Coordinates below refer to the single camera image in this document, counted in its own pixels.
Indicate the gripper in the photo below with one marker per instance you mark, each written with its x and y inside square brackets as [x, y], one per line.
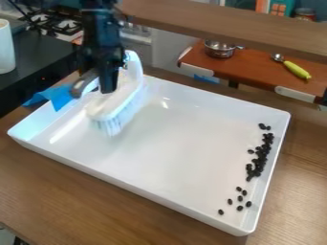
[102, 55]

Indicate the white brush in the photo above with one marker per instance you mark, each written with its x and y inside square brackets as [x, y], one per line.
[120, 102]

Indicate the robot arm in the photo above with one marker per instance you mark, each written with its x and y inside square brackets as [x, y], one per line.
[98, 22]

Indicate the pile of black bits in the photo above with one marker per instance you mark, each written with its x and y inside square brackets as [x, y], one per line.
[259, 158]

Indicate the blue tape piece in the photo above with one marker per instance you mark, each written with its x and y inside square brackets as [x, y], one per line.
[55, 95]

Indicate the black table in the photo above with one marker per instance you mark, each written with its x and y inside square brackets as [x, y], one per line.
[34, 60]

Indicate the toy stove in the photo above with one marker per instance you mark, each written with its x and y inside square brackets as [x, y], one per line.
[59, 24]

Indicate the white cylinder container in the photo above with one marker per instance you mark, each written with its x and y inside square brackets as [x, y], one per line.
[5, 48]

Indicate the white tray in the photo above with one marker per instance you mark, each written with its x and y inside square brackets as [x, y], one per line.
[179, 153]

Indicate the silver pot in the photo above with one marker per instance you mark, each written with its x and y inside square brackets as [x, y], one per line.
[219, 48]

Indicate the wooden board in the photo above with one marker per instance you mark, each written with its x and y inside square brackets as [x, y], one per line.
[238, 25]

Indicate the orange and teal box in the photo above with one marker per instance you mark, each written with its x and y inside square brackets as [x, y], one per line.
[279, 7]

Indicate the red can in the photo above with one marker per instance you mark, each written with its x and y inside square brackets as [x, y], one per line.
[305, 14]

